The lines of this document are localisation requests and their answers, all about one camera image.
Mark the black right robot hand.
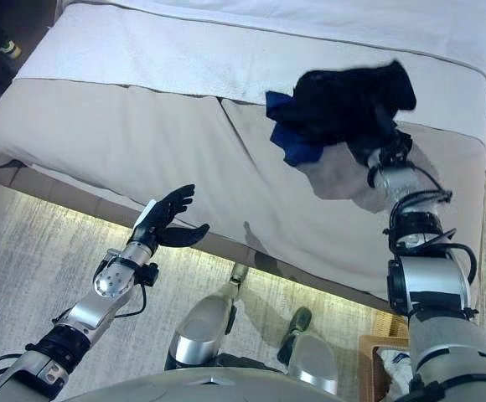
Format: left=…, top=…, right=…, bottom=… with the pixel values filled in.
left=367, top=104, right=414, bottom=169

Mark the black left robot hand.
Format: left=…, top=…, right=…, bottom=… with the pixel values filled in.
left=127, top=183, right=210, bottom=252

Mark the black garment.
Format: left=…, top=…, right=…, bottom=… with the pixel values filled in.
left=292, top=59, right=418, bottom=168

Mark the blue garment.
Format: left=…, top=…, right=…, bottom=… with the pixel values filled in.
left=265, top=90, right=328, bottom=167

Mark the white garment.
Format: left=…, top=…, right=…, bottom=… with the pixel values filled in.
left=379, top=349, right=414, bottom=402

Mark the woven wicker basket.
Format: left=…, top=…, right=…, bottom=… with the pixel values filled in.
left=359, top=313, right=411, bottom=402

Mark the silver left robot leg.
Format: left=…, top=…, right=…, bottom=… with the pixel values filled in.
left=165, top=261, right=251, bottom=373

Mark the silver robot leg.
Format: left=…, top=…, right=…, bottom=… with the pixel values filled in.
left=165, top=261, right=251, bottom=373
left=277, top=307, right=339, bottom=395

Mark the white duvet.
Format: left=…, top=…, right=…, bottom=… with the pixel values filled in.
left=112, top=0, right=486, bottom=76

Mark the grey striped rug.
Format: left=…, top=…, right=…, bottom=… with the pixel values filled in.
left=0, top=167, right=486, bottom=402

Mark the grey robot torso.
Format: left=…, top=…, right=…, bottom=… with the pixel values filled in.
left=58, top=363, right=411, bottom=402

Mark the silver right robot leg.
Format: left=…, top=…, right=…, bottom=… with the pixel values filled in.
left=277, top=307, right=339, bottom=395

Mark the person's sneaker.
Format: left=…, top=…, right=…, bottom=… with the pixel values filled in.
left=0, top=39, right=23, bottom=59

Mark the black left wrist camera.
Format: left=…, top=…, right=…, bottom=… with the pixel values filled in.
left=140, top=262, right=161, bottom=288

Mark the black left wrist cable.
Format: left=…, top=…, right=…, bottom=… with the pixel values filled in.
left=116, top=284, right=148, bottom=320

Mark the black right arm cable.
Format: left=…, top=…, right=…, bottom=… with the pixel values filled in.
left=366, top=162, right=478, bottom=294

